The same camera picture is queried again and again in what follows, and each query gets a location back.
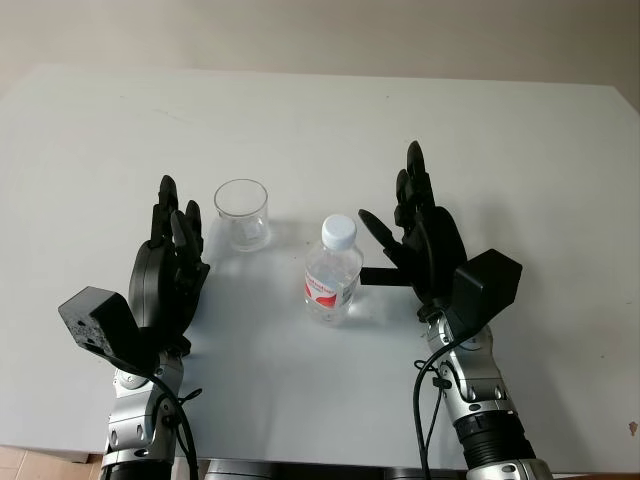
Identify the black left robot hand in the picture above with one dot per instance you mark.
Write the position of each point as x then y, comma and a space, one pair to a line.
150, 280

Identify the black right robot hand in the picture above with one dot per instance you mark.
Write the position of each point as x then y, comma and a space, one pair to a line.
437, 250

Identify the clear plastic water bottle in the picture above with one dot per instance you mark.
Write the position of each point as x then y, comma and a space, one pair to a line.
332, 280

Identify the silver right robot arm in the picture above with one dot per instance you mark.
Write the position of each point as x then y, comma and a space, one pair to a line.
480, 400

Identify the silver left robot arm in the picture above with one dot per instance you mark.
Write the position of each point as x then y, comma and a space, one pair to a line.
135, 415

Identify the clear glass cup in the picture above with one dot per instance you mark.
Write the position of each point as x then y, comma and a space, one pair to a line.
242, 215

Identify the black tape strip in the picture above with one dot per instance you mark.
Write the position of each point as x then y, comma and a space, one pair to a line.
380, 277

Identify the dark grey robot torso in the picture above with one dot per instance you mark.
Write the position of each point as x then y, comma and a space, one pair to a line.
320, 472

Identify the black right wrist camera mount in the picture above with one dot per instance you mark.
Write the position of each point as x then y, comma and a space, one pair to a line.
482, 287

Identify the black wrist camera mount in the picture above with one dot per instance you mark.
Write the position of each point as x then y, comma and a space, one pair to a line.
482, 287
102, 322

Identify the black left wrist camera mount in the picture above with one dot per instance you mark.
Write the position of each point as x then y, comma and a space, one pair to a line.
102, 322

